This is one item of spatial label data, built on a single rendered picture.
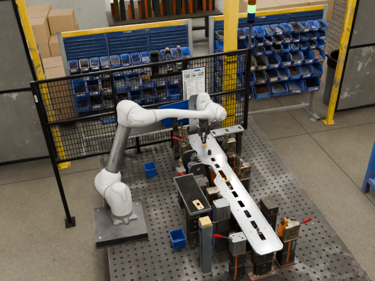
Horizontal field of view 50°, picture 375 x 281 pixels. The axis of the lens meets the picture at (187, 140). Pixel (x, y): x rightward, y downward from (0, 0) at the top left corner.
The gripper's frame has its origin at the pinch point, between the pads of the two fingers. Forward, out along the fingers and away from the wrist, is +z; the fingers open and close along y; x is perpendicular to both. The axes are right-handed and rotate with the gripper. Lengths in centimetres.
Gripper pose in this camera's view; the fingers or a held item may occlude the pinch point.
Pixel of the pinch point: (203, 139)
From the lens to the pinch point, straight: 327.5
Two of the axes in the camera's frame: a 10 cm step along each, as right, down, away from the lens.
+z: 0.3, 8.3, 5.5
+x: -3.0, -5.2, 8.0
